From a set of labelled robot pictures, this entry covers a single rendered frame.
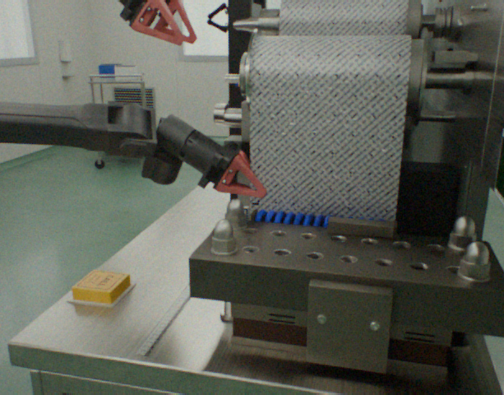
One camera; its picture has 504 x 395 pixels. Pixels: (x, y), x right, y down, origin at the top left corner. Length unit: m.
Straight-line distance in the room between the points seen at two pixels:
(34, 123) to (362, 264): 0.51
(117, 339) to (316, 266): 0.31
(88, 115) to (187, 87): 6.01
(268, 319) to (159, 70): 6.34
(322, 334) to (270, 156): 0.30
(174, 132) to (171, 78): 6.06
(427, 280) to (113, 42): 6.73
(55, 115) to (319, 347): 0.51
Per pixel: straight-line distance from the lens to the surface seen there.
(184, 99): 6.84
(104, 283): 0.88
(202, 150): 0.82
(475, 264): 0.67
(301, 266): 0.66
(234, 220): 0.77
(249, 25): 1.11
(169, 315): 0.81
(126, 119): 0.82
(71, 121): 0.81
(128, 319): 0.81
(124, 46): 7.13
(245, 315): 0.71
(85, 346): 0.77
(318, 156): 0.80
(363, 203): 0.82
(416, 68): 0.79
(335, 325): 0.66
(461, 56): 0.82
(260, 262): 0.66
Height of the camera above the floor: 1.31
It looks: 18 degrees down
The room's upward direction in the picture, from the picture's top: straight up
